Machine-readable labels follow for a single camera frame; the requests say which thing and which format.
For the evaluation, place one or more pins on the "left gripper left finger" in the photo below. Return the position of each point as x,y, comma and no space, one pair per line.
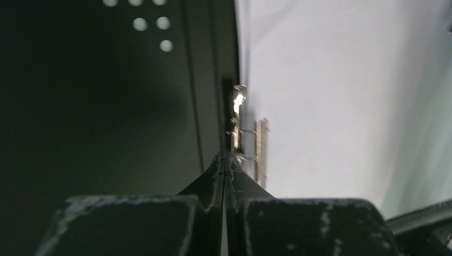
189,223

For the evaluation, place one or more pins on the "metal folder clip mechanism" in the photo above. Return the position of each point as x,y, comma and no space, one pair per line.
249,146

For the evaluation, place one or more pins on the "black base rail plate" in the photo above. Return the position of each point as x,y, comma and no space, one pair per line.
423,232

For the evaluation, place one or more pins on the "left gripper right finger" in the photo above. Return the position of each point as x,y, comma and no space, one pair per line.
260,224

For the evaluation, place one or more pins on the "black folder with beige cover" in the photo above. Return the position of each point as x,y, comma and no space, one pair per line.
108,97

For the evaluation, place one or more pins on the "white paper sheet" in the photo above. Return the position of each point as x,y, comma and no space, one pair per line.
358,98

